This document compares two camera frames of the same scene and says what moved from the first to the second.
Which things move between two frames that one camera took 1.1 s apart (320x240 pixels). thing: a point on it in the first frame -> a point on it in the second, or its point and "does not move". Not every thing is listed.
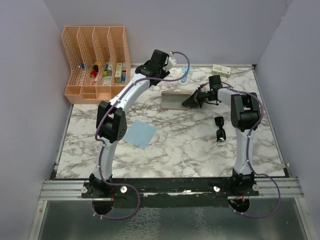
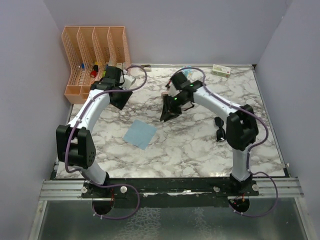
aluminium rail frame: [63, 190] does not move
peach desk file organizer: [99, 61] does not move
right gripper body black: [201, 96] -> [179, 99]
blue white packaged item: [186, 75] does not move
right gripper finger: [191, 101] -> [169, 109]
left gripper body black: [163, 73] -> [122, 97]
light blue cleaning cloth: [140, 134] does not move
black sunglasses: [221, 134] does not move
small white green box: [221, 70] does not move
